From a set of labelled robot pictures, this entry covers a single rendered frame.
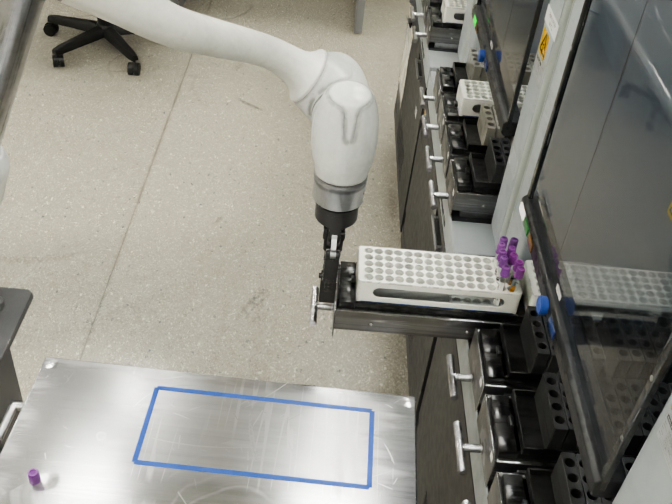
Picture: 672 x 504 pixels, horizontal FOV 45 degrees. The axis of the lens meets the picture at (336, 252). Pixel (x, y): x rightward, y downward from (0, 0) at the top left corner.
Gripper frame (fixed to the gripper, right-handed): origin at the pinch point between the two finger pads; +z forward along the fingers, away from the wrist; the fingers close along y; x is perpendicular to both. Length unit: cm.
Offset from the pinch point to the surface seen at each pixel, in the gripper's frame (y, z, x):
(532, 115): 23, -27, -36
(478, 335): -10.0, -0.5, -27.4
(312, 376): 48, 80, 0
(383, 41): 280, 80, -26
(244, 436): -37.2, -2.1, 11.4
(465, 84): 73, -7, -32
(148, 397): -31.3, -2.0, 27.0
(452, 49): 120, 6, -35
